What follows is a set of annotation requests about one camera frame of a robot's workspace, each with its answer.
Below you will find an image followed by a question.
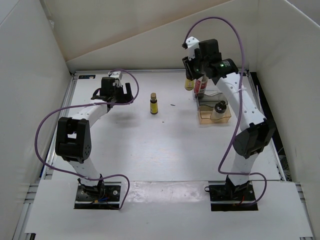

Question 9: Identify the tiered plastic condiment rack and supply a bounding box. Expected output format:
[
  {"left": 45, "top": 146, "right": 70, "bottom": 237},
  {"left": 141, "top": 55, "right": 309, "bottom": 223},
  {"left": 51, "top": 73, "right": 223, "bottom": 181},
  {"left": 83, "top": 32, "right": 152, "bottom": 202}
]
[{"left": 193, "top": 81, "right": 231, "bottom": 125}]

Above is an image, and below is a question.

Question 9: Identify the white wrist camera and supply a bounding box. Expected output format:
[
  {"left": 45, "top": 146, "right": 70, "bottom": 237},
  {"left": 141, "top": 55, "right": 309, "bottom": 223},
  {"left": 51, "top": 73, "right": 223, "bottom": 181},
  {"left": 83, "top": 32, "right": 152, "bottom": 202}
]
[
  {"left": 182, "top": 36, "right": 200, "bottom": 61},
  {"left": 108, "top": 70, "right": 123, "bottom": 85}
]

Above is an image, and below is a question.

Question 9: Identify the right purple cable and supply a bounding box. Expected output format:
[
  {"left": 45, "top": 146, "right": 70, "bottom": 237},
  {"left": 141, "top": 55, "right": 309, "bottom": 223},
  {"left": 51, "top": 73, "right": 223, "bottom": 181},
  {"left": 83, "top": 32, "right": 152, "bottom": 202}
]
[{"left": 185, "top": 16, "right": 267, "bottom": 206}]

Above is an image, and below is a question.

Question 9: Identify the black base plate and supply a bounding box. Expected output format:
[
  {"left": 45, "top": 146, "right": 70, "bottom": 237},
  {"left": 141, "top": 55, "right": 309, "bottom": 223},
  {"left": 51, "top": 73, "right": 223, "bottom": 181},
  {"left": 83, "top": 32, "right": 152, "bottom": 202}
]
[
  {"left": 74, "top": 184, "right": 121, "bottom": 210},
  {"left": 204, "top": 184, "right": 259, "bottom": 212}
]

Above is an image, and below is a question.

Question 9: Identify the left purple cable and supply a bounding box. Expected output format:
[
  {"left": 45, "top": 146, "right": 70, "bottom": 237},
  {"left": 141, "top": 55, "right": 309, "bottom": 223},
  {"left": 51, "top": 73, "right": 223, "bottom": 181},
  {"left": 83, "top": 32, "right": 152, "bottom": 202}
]
[{"left": 36, "top": 69, "right": 140, "bottom": 210}]

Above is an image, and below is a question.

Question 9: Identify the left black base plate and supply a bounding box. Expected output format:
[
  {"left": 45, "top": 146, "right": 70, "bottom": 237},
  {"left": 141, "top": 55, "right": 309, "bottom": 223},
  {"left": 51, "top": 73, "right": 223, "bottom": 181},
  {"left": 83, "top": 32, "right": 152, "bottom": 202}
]
[{"left": 74, "top": 184, "right": 121, "bottom": 210}]

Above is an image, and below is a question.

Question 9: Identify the purple cable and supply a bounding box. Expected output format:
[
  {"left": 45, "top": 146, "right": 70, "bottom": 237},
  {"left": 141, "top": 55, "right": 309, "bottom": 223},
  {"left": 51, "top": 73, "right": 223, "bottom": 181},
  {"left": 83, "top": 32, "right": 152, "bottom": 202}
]
[
  {"left": 36, "top": 69, "right": 140, "bottom": 210},
  {"left": 185, "top": 16, "right": 267, "bottom": 206}
]

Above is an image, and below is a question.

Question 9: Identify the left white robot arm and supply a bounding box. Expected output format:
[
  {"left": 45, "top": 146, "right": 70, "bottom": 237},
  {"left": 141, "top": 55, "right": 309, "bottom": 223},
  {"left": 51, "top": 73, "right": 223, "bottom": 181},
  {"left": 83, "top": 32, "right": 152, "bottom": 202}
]
[{"left": 55, "top": 71, "right": 134, "bottom": 200}]

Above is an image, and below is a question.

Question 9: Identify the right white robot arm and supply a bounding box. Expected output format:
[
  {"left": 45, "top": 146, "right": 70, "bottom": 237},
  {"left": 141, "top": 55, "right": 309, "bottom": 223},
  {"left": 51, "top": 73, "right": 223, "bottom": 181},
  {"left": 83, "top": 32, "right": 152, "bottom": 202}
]
[{"left": 182, "top": 37, "right": 276, "bottom": 200}]

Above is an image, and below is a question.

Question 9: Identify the white powder jar black lid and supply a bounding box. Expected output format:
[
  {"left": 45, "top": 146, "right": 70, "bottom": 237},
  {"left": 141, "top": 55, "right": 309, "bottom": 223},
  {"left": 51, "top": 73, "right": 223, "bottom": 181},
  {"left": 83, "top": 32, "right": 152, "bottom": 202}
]
[{"left": 210, "top": 100, "right": 227, "bottom": 123}]

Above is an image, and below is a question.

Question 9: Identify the small yellow label bottle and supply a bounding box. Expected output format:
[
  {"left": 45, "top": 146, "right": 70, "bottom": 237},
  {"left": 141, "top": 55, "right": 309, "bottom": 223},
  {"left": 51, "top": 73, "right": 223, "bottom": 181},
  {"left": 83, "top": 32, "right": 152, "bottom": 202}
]
[
  {"left": 184, "top": 78, "right": 195, "bottom": 91},
  {"left": 150, "top": 92, "right": 158, "bottom": 115}
]

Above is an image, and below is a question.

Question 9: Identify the tall red label sauce bottle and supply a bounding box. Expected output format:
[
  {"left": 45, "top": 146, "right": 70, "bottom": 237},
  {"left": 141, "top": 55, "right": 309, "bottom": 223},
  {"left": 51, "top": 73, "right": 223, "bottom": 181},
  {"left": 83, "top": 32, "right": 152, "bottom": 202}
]
[{"left": 193, "top": 75, "right": 209, "bottom": 99}]

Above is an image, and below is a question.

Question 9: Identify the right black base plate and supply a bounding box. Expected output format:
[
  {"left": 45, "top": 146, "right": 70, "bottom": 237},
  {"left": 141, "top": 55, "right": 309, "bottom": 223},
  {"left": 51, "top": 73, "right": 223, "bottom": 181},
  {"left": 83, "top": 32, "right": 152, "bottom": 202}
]
[{"left": 204, "top": 184, "right": 259, "bottom": 212}]

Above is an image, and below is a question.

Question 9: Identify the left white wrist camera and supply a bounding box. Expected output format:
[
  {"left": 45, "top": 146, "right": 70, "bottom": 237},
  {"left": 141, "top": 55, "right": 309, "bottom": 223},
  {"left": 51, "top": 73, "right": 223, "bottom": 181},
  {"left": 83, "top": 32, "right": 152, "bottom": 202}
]
[{"left": 108, "top": 70, "right": 123, "bottom": 85}]

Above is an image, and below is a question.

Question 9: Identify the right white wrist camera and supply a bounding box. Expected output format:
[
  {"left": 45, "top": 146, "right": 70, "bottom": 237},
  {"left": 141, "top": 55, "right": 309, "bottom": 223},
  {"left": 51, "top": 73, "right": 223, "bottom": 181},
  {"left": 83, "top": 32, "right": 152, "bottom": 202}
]
[{"left": 182, "top": 36, "right": 200, "bottom": 61}]

